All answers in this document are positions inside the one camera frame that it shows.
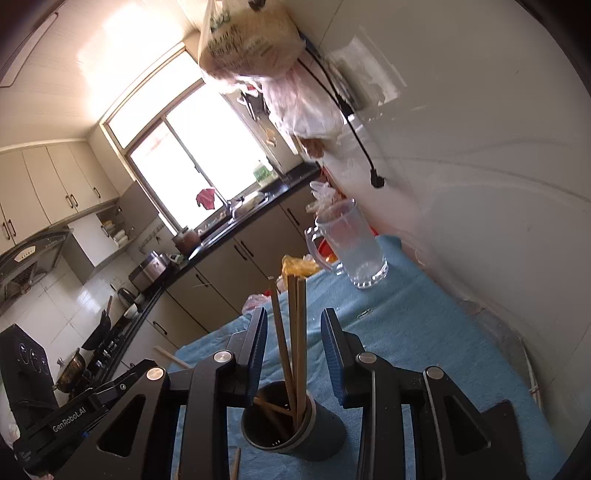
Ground pale pink plastic bag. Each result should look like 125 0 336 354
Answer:
242 294 271 315

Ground beige printed plastic bag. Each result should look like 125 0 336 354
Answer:
198 0 305 79

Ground clear glass pitcher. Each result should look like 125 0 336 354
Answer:
305 198 389 291

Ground glass range hood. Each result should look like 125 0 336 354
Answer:
0 228 75 315

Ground silver rice cooker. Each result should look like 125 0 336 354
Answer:
128 251 171 291

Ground upper wall cabinets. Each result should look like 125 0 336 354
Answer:
0 138 160 259

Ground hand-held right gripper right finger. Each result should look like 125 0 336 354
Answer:
320 307 499 480

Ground white hanging plastic bag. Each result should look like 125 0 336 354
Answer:
259 65 345 139

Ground lower kitchen cabinets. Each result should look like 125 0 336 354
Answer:
117 173 324 370

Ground black wok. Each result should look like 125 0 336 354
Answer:
81 295 114 350

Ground wall socket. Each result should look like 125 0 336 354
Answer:
325 37 407 112

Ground kitchen window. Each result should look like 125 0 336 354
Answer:
102 46 278 234

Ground stack of white dishes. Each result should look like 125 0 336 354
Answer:
102 220 130 247

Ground clear plastic bag with oranges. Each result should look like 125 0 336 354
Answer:
308 181 345 217

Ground black power cable with plug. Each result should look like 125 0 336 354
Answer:
300 44 386 189

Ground dark grey utensil holder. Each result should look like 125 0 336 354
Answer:
241 381 347 462

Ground brown clay pot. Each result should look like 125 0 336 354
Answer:
173 226 201 254

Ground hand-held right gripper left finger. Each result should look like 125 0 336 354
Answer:
95 306 269 480

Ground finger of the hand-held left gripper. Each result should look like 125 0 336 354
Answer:
85 359 155 402

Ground blue table cloth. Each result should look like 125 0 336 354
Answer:
168 234 566 480

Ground group of wooden chopsticks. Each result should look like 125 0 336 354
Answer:
154 272 308 480

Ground black kitchen countertop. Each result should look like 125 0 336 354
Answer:
92 161 321 370

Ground yellow plastic bag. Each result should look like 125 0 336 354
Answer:
281 255 326 278

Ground gas stove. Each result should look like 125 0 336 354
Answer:
83 323 134 384

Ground brown hanging bag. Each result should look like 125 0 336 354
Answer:
300 136 326 160

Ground steel pot with glass lid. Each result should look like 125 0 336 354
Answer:
53 348 88 393

